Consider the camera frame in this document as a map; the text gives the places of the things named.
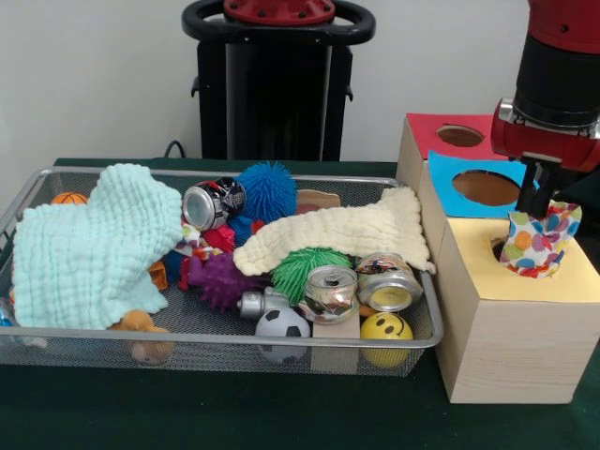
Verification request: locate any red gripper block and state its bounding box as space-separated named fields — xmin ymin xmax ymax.
xmin=490 ymin=105 xmax=600 ymax=220

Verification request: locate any polka dot cloth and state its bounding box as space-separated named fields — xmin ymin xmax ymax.
xmin=498 ymin=200 xmax=583 ymax=281

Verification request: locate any blue spiky puffer ball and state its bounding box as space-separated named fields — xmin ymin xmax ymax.
xmin=235 ymin=161 xmax=298 ymax=221

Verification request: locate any mint green waffle cloth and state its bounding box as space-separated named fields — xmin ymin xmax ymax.
xmin=12 ymin=162 xmax=185 ymax=330

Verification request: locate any wooden box with three holes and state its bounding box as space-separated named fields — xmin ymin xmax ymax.
xmin=396 ymin=112 xmax=600 ymax=405

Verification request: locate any shallow mesh bin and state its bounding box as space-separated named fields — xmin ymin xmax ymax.
xmin=0 ymin=166 xmax=445 ymax=379

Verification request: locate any crushed can yellow base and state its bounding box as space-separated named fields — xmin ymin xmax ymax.
xmin=355 ymin=251 xmax=424 ymax=313

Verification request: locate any cream waffle cloth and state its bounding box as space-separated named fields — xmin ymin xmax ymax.
xmin=232 ymin=186 xmax=436 ymax=278

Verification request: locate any yellow smiley ball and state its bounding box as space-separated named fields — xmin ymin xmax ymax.
xmin=359 ymin=311 xmax=416 ymax=368

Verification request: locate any silver crushed can pull tab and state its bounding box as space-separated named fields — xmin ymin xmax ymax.
xmin=297 ymin=264 xmax=361 ymax=325

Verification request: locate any green spiky puffer ball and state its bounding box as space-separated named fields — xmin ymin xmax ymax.
xmin=270 ymin=247 xmax=353 ymax=307

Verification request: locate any small soccer ball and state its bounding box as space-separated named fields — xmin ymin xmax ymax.
xmin=254 ymin=307 xmax=313 ymax=365

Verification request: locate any black crushed can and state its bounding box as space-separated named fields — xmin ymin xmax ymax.
xmin=181 ymin=175 xmax=248 ymax=231

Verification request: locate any purple spiky toy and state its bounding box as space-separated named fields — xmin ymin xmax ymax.
xmin=179 ymin=252 xmax=273 ymax=311

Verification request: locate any dark green table cloth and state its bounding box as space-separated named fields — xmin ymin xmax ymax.
xmin=0 ymin=157 xmax=600 ymax=450

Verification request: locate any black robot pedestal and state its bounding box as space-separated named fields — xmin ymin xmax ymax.
xmin=181 ymin=0 xmax=376 ymax=163

